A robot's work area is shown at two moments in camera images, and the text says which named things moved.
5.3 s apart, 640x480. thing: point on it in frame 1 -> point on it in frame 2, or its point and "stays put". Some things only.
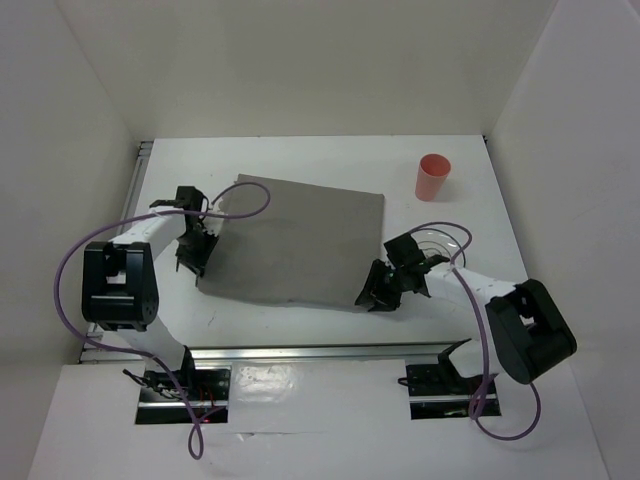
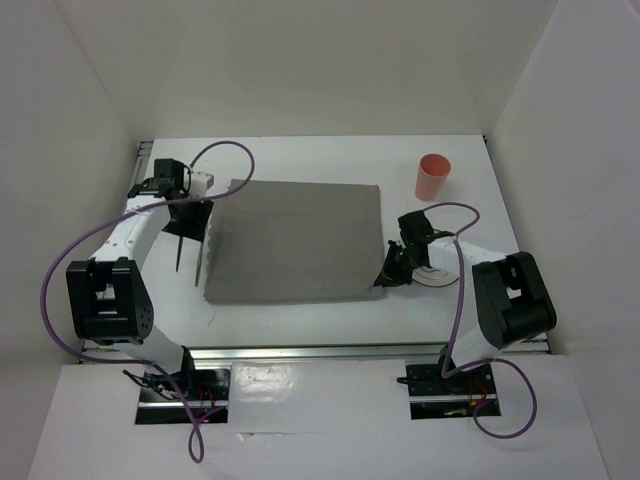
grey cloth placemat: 311,244 stays put
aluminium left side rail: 130,206 stays put
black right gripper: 384,301 -> 389,275
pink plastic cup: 434,169 stays put
